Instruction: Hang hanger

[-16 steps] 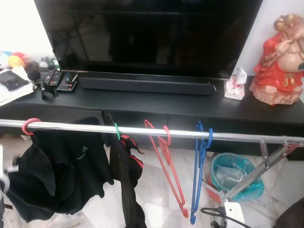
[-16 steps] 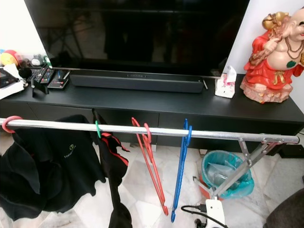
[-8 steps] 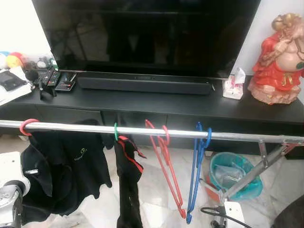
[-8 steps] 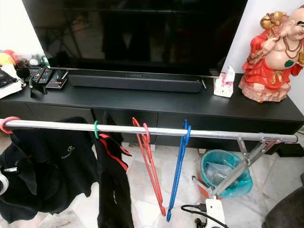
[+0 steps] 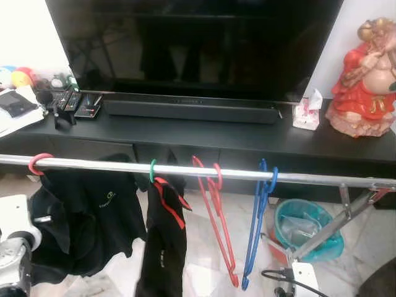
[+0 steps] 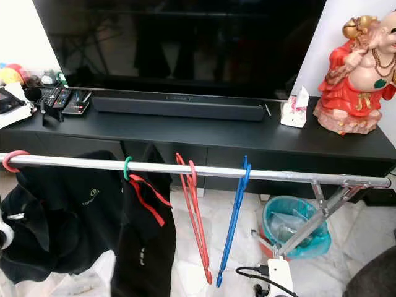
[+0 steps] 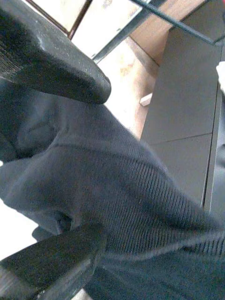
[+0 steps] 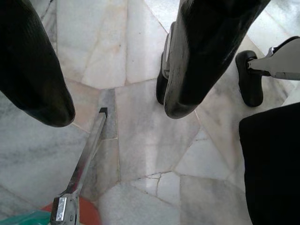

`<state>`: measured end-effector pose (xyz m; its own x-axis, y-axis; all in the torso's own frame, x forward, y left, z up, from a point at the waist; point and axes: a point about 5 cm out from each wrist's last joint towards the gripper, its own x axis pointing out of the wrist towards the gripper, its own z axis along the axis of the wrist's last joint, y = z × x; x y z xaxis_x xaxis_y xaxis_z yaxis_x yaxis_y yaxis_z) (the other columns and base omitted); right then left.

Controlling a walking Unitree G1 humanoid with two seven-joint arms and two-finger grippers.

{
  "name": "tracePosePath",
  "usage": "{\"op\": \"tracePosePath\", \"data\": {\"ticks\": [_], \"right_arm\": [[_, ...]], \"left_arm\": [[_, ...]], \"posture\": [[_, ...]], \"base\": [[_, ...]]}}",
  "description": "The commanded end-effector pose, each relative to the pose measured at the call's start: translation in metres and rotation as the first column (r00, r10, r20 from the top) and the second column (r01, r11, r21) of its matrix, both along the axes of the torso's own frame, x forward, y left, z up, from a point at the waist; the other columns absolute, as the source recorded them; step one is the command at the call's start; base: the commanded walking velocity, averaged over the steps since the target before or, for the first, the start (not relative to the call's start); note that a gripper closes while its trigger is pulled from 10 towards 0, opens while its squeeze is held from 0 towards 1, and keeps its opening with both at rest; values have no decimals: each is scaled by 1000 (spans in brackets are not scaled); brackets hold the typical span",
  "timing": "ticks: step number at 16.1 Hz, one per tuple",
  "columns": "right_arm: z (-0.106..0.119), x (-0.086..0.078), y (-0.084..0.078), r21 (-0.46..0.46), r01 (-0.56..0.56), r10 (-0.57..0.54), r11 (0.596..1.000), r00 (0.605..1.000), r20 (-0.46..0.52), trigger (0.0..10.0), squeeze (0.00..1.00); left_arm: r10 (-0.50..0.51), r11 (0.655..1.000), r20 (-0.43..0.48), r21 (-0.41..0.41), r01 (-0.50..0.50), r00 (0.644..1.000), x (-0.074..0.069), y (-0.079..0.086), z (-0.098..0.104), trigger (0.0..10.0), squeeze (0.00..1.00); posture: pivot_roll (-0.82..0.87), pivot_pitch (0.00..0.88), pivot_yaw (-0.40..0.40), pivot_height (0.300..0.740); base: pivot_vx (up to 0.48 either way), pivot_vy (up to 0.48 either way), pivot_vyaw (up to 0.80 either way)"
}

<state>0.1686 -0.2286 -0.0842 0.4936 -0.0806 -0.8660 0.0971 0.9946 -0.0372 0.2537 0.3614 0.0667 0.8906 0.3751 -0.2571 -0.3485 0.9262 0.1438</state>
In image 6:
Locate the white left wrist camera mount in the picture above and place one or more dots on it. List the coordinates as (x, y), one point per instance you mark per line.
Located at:
(6, 229)

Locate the red plastic hanger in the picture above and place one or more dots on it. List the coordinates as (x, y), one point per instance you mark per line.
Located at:
(207, 272)

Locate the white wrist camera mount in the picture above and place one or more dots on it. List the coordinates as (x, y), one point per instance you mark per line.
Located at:
(279, 275)
(6, 229)

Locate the white pink tissue pack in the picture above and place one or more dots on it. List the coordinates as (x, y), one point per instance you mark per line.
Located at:
(292, 114)

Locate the large black flat television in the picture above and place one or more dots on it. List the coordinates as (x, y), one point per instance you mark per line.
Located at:
(179, 49)

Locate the black wallet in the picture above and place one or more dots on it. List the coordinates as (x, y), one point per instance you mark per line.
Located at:
(9, 104)

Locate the small green white box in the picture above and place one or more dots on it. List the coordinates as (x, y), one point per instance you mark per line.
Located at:
(62, 79)

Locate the blue plastic hanger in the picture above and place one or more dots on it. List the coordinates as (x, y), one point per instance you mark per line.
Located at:
(226, 247)

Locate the black shirt with red trim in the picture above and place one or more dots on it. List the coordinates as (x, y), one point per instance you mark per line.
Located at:
(142, 253)

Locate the long black soundbar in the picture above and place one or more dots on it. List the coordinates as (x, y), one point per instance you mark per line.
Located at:
(179, 109)

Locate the white paper stack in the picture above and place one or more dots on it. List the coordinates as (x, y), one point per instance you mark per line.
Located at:
(25, 111)

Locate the red bucket with teal bag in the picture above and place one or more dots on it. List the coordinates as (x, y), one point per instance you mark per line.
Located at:
(315, 238)

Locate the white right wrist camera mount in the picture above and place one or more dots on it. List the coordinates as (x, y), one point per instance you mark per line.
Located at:
(279, 275)

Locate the black polo shirt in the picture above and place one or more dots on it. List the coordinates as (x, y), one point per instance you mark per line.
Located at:
(62, 229)

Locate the black remote control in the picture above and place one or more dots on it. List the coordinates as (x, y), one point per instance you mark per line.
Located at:
(60, 99)
(47, 97)

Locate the red laughing buddha statue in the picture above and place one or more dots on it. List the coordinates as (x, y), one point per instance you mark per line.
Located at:
(346, 93)

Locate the green plastic hanger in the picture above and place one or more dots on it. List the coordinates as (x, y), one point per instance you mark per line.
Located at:
(126, 168)

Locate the small black stand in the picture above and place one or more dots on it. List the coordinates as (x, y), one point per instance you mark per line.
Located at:
(52, 117)

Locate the black desk box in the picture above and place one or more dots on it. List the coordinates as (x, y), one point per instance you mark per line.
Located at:
(77, 106)

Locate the orange round plush toy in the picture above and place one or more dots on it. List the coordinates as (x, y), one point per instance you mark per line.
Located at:
(13, 75)

